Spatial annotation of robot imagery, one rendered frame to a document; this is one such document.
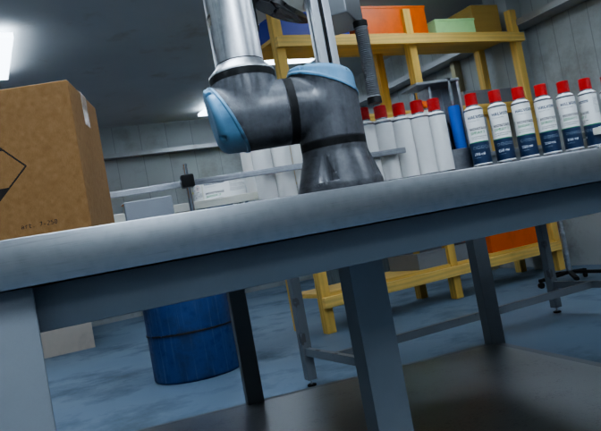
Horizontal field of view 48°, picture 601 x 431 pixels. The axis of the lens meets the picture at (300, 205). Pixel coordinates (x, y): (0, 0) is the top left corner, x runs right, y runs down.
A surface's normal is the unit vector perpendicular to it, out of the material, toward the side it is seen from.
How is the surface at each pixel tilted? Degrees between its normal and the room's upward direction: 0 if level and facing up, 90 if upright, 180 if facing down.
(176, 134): 90
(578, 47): 90
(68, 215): 90
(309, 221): 90
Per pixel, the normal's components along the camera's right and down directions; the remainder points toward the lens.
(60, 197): 0.11, -0.06
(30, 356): 0.43, -0.11
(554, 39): -0.88, 0.15
